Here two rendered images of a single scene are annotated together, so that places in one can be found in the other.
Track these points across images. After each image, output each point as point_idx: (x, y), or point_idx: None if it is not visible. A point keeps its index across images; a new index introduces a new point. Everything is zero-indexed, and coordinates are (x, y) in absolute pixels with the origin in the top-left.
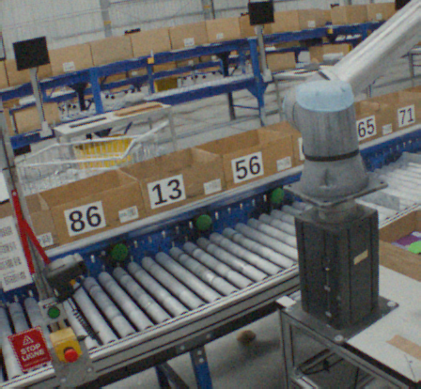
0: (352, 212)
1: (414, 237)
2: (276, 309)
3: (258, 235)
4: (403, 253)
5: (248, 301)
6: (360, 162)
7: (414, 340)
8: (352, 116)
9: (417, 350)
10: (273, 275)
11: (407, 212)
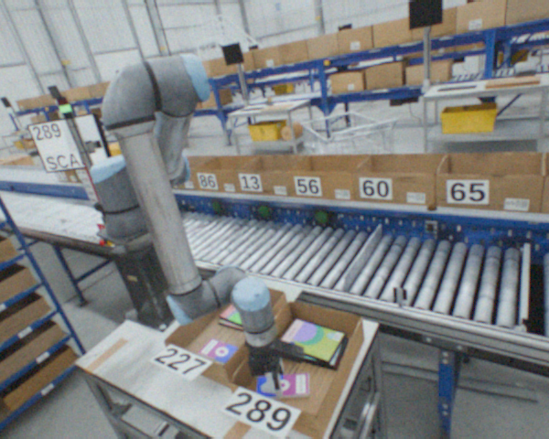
0: (128, 249)
1: None
2: None
3: (272, 237)
4: None
5: None
6: (116, 219)
7: (118, 351)
8: (103, 188)
9: (107, 356)
10: (213, 264)
11: (340, 296)
